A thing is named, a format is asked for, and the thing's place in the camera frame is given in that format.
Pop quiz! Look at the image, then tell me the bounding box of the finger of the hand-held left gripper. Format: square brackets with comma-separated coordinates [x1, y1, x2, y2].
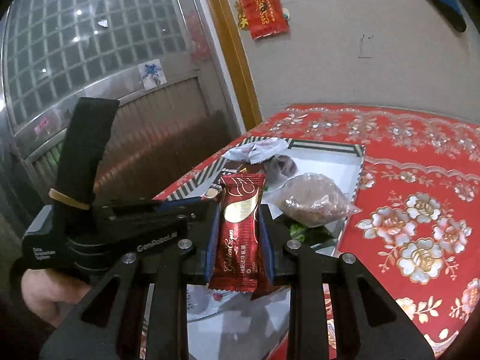
[152, 197, 220, 229]

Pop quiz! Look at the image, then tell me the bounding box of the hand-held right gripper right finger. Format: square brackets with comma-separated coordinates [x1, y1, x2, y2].
[257, 204, 436, 360]

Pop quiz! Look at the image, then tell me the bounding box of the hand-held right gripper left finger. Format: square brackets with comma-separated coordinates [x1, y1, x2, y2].
[39, 206, 222, 360]

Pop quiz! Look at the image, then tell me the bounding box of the dark red chocolate bar packet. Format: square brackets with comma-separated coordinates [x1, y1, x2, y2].
[208, 174, 267, 295]

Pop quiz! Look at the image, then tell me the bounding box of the large clear bag of nuts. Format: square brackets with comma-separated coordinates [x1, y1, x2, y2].
[277, 172, 361, 227]

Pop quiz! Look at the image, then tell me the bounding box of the clear bag of dark candies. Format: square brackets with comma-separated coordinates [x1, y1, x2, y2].
[262, 155, 299, 192]

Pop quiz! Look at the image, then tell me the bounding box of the white snack packet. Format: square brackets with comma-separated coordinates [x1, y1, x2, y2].
[227, 137, 289, 165]

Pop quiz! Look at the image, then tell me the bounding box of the striped cardboard box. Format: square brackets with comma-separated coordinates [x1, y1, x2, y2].
[140, 139, 366, 360]

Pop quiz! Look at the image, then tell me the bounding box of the person's left hand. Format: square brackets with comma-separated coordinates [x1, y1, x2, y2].
[20, 270, 92, 329]

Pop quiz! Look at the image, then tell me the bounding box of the white printed packet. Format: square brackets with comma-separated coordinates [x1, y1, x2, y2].
[187, 285, 241, 319]

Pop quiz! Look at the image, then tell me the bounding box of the blue white sticker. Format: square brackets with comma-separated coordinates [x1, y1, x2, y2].
[138, 60, 167, 90]

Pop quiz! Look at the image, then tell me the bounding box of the red floral tablecloth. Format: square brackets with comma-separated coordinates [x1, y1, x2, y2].
[140, 103, 480, 360]

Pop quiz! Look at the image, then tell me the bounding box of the metal grid door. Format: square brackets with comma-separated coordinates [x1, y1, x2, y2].
[0, 0, 248, 233]

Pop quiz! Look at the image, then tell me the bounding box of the red paper poster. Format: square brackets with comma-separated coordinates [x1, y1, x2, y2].
[235, 0, 290, 40]

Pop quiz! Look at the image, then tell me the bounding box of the wooden door frame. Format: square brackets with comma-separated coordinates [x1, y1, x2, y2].
[197, 0, 263, 132]

